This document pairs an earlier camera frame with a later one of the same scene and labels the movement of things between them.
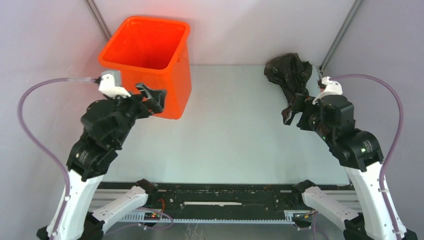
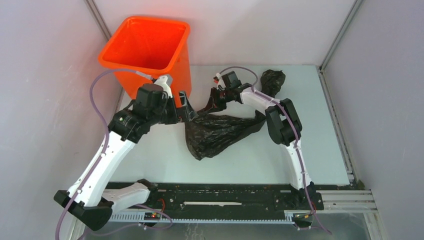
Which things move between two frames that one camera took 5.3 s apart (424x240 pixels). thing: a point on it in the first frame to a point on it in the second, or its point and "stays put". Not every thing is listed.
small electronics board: [152, 216] stays put
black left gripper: [155, 102] to [190, 112]
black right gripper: [302, 102] to [214, 104]
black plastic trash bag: [291, 73] to [208, 131]
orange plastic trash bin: [155, 52] stays put
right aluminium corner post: [356, 6] stays put
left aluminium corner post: [98, 18] stays put
